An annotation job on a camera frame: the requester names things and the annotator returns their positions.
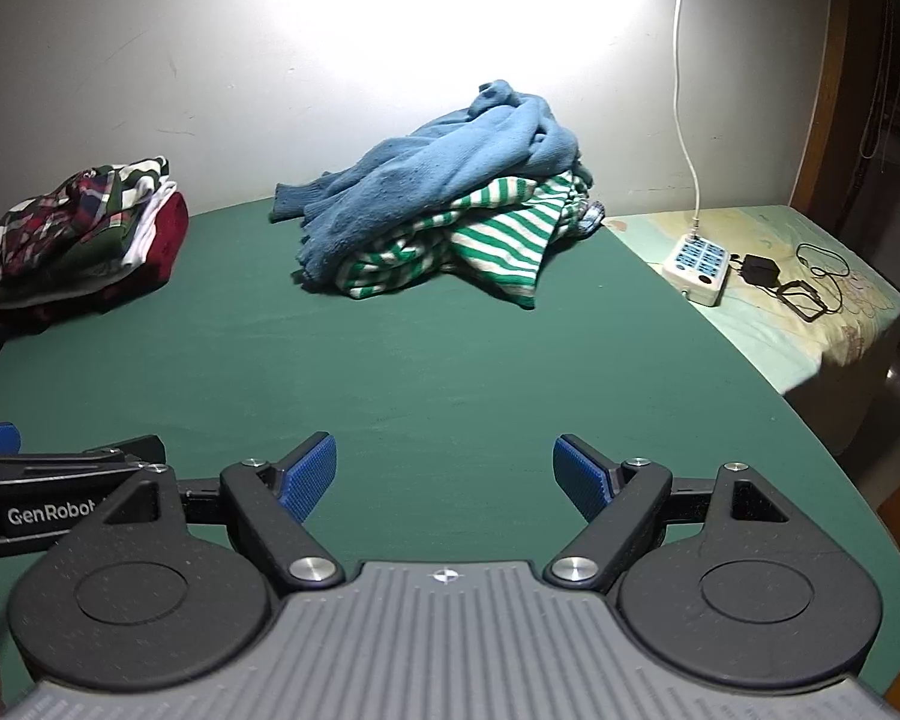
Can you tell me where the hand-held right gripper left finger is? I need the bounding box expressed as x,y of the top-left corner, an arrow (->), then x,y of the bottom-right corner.
82,433 -> 346,587

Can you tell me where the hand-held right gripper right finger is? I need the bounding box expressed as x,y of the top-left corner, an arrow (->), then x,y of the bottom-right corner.
551,433 -> 803,587

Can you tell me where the blue knit sweater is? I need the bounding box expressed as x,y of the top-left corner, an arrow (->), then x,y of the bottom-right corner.
270,79 -> 593,290

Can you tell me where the maroon folded garment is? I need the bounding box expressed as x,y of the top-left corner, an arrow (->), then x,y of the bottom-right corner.
0,191 -> 190,332

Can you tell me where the white folded garment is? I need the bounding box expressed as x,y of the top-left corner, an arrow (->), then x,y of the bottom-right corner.
120,178 -> 178,271

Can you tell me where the red navy plaid shirt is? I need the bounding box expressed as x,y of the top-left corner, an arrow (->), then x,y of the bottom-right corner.
0,169 -> 121,280

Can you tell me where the white power strip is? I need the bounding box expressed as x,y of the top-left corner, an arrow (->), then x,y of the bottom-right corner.
661,234 -> 730,307

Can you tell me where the green white striped shirt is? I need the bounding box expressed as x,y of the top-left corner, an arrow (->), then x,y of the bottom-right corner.
345,169 -> 608,310

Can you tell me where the thin black cable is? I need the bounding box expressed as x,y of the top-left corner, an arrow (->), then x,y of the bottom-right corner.
776,241 -> 853,323

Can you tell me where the white power cable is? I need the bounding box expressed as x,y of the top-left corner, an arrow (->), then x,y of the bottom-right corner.
671,0 -> 707,238

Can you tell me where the wooden door frame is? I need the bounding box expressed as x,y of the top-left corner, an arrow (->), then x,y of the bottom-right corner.
787,0 -> 900,241

